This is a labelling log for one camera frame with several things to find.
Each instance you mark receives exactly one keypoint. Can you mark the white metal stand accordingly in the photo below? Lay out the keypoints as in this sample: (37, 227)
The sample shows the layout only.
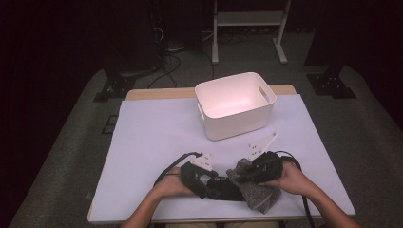
(247, 18)

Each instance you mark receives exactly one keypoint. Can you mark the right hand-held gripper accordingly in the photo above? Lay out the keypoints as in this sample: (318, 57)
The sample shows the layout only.
(266, 167)

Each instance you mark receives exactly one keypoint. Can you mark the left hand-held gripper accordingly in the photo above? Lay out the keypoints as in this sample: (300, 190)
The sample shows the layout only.
(193, 180)

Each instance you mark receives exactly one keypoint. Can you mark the blue black sock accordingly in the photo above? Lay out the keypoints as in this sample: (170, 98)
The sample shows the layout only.
(226, 191)

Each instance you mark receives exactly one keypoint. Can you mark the person's right hand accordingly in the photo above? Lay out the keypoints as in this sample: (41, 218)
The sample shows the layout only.
(290, 180)

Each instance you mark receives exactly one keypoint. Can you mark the black stand base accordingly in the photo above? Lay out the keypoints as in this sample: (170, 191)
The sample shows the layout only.
(115, 87)
(329, 85)

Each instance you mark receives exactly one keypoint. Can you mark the white plastic bin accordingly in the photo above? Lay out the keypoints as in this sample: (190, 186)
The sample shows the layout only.
(234, 126)

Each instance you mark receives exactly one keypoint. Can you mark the person's left hand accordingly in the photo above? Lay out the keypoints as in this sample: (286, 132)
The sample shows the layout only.
(172, 186)

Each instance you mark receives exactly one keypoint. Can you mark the grey fluffy cloth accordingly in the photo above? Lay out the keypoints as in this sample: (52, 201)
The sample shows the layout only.
(256, 198)

